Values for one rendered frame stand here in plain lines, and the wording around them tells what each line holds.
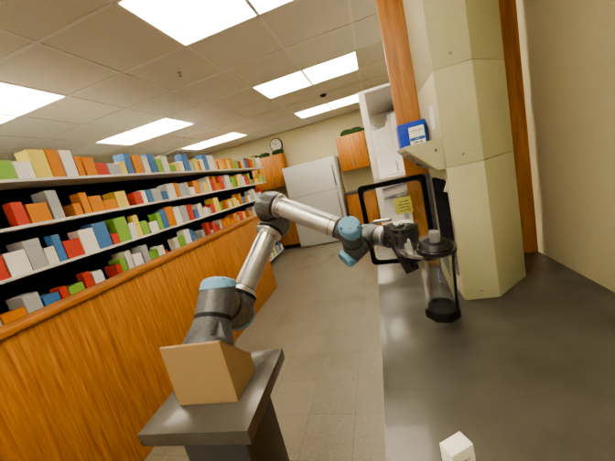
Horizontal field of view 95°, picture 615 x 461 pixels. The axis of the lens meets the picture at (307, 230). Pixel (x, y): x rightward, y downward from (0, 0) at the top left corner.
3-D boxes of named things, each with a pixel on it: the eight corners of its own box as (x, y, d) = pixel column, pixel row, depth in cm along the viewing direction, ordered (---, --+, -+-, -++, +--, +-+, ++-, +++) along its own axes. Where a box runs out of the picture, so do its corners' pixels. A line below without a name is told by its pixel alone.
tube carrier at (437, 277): (470, 310, 83) (466, 243, 78) (444, 326, 80) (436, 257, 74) (440, 296, 93) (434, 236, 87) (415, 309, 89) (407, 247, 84)
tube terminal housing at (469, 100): (504, 260, 124) (483, 75, 110) (548, 292, 93) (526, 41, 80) (443, 268, 131) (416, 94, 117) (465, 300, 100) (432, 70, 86)
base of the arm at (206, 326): (169, 347, 79) (178, 312, 85) (197, 357, 91) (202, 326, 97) (221, 342, 77) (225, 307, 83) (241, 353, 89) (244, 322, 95)
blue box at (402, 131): (424, 144, 118) (420, 122, 116) (427, 142, 108) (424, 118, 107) (399, 149, 120) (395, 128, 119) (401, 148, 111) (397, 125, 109)
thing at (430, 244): (461, 251, 79) (459, 229, 77) (437, 262, 75) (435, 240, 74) (435, 244, 87) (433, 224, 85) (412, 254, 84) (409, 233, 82)
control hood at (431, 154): (427, 166, 122) (424, 144, 120) (446, 168, 91) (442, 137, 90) (400, 173, 125) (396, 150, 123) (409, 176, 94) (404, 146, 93)
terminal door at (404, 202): (438, 259, 129) (425, 172, 122) (372, 265, 142) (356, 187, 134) (438, 259, 130) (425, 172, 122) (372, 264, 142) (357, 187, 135)
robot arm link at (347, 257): (333, 244, 101) (354, 225, 104) (338, 259, 110) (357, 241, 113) (349, 258, 97) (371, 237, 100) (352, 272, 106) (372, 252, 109)
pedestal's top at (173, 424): (142, 446, 75) (136, 434, 74) (205, 365, 106) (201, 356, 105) (251, 444, 68) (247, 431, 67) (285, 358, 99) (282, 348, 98)
